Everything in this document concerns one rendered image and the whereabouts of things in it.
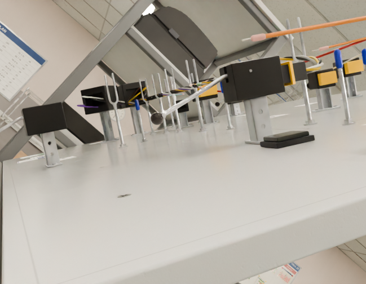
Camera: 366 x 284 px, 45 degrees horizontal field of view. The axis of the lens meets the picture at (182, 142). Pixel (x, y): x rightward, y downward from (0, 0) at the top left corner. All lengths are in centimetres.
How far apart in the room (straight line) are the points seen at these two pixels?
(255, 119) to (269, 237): 31
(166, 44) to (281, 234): 142
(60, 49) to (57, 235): 799
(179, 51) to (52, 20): 686
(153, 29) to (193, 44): 16
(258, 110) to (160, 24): 114
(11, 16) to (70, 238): 821
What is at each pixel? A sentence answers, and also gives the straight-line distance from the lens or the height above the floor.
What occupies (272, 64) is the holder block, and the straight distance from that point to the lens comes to 49.
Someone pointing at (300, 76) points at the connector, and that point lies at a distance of 52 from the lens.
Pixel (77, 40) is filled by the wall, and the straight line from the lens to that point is 829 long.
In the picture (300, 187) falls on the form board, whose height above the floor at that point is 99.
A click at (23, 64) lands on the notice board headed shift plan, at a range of 814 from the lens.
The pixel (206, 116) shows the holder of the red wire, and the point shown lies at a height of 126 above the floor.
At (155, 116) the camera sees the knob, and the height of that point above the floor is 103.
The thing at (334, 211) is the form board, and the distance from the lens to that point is 21.
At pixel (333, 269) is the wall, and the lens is 969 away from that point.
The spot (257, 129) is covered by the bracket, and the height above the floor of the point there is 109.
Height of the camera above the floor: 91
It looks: 14 degrees up
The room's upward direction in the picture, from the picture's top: 38 degrees clockwise
